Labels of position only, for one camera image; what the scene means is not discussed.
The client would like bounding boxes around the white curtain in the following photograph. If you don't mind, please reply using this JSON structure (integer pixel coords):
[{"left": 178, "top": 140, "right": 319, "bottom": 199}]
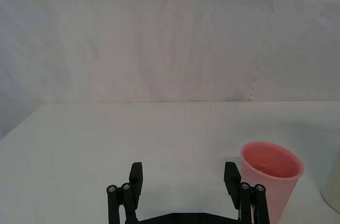
[{"left": 0, "top": 0, "right": 340, "bottom": 140}]

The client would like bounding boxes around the cream vacuum bottle steel neck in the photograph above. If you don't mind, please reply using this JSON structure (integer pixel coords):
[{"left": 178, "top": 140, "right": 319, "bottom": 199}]
[{"left": 320, "top": 139, "right": 340, "bottom": 212}]

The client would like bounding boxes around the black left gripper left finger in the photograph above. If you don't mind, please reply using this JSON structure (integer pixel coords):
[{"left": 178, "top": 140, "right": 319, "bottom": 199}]
[{"left": 106, "top": 162, "right": 145, "bottom": 224}]

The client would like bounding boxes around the pink plastic cup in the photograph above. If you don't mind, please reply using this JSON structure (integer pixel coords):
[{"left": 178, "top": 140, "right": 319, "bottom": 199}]
[{"left": 240, "top": 141, "right": 304, "bottom": 224}]

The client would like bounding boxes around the white table cloth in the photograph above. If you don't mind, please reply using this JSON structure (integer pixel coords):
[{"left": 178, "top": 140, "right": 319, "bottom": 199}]
[{"left": 0, "top": 101, "right": 340, "bottom": 224}]

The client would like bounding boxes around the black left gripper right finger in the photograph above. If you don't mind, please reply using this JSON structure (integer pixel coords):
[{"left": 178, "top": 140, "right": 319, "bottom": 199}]
[{"left": 224, "top": 161, "right": 270, "bottom": 224}]

